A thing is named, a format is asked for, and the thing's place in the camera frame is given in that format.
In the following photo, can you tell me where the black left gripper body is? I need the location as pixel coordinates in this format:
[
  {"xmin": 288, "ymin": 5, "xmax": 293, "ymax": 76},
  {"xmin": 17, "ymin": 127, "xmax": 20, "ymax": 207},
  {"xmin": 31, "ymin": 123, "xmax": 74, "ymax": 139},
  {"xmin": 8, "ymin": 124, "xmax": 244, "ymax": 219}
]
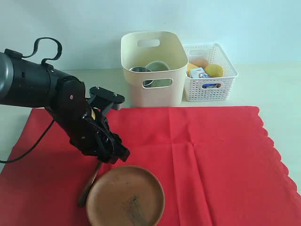
[{"xmin": 46, "ymin": 98, "xmax": 118, "ymax": 157}]

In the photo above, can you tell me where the brown round plate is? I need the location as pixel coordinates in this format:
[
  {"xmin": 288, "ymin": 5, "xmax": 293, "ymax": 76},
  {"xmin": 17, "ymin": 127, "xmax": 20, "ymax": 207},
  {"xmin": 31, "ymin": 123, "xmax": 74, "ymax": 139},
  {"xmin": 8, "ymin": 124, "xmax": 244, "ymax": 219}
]
[{"xmin": 86, "ymin": 165, "xmax": 165, "ymax": 226}]

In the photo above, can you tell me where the dark wooden spoon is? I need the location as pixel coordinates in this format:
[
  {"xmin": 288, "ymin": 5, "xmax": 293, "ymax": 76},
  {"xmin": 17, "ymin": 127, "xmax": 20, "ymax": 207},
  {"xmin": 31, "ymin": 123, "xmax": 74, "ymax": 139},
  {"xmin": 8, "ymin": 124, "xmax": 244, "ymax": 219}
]
[{"xmin": 77, "ymin": 161, "xmax": 102, "ymax": 208}]

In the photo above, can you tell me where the stainless steel cup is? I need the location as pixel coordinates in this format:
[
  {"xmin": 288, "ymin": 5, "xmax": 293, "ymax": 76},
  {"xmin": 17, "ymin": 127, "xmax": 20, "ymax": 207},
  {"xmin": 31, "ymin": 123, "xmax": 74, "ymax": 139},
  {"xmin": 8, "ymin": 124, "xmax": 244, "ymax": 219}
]
[{"xmin": 130, "ymin": 66, "xmax": 153, "ymax": 88}]

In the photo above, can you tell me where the pale green ceramic bowl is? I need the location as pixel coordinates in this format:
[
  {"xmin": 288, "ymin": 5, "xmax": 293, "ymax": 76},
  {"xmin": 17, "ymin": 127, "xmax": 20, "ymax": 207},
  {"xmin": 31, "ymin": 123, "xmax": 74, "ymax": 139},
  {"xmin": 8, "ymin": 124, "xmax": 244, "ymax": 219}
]
[{"xmin": 143, "ymin": 61, "xmax": 172, "ymax": 88}]

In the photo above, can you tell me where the red table cloth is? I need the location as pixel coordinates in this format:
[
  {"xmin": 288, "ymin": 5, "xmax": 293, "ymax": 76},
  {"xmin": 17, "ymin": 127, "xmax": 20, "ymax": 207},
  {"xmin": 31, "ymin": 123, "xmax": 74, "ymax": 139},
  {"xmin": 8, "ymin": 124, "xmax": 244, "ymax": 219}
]
[{"xmin": 0, "ymin": 106, "xmax": 301, "ymax": 226}]

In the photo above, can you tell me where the yellow cheese wedge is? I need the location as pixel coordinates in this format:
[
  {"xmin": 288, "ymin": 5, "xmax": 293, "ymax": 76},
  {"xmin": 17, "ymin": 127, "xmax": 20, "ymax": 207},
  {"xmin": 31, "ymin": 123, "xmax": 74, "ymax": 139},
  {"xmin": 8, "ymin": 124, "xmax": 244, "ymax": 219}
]
[{"xmin": 186, "ymin": 62, "xmax": 198, "ymax": 77}]

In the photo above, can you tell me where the blue white milk carton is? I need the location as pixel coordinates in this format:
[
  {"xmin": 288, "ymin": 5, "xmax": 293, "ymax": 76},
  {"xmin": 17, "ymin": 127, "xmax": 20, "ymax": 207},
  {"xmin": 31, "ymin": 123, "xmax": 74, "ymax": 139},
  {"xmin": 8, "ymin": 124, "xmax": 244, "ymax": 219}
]
[{"xmin": 189, "ymin": 67, "xmax": 221, "ymax": 89}]

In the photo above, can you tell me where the brown egg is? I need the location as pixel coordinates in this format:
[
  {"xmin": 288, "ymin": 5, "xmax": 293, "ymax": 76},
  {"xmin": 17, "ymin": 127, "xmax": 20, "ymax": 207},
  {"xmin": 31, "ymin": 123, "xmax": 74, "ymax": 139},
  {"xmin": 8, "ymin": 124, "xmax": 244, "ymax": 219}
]
[{"xmin": 191, "ymin": 58, "xmax": 209, "ymax": 69}]

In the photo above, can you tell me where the yellow lemon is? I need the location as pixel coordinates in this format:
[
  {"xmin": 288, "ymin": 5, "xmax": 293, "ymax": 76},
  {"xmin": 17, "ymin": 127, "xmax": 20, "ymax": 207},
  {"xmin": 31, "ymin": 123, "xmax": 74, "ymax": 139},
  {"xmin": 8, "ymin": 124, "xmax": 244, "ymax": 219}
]
[{"xmin": 205, "ymin": 64, "xmax": 223, "ymax": 78}]

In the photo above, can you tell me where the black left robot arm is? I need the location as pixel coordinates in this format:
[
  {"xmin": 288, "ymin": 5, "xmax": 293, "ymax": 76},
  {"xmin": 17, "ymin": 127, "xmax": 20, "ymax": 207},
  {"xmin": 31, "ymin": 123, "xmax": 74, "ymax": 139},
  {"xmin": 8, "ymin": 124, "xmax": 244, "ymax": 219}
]
[{"xmin": 0, "ymin": 50, "xmax": 130, "ymax": 164}]

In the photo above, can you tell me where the cream plastic storage bin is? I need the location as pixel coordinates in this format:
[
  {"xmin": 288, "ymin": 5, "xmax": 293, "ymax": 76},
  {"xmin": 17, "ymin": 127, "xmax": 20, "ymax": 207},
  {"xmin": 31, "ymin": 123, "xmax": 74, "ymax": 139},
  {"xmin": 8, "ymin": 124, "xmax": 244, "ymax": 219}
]
[{"xmin": 120, "ymin": 31, "xmax": 188, "ymax": 107}]

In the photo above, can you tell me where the white perforated plastic basket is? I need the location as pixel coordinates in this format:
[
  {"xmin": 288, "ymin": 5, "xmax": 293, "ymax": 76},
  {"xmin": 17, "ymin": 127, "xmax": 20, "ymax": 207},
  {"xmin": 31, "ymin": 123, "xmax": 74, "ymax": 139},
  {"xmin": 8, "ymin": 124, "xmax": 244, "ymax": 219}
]
[{"xmin": 183, "ymin": 43, "xmax": 238, "ymax": 102}]

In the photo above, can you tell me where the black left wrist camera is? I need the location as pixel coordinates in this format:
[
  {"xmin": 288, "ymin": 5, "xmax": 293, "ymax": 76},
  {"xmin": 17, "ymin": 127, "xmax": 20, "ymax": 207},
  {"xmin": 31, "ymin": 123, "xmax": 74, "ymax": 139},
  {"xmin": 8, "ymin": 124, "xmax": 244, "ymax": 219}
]
[{"xmin": 88, "ymin": 87, "xmax": 125, "ymax": 116}]

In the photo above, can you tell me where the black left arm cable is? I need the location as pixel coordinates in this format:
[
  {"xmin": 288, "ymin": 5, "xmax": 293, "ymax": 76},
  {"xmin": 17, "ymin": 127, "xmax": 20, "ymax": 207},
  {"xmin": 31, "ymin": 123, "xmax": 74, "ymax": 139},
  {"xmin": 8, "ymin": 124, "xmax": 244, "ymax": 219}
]
[{"xmin": 0, "ymin": 37, "xmax": 63, "ymax": 164}]

